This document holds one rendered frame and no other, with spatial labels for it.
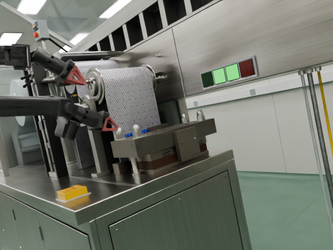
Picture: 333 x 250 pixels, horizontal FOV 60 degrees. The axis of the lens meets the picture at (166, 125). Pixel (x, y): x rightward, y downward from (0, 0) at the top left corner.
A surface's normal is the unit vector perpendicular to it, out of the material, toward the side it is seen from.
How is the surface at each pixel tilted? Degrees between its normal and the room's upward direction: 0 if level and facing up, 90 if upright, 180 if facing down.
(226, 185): 90
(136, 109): 90
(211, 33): 90
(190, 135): 90
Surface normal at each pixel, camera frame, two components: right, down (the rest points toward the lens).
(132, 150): -0.75, 0.19
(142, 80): 0.63, -0.09
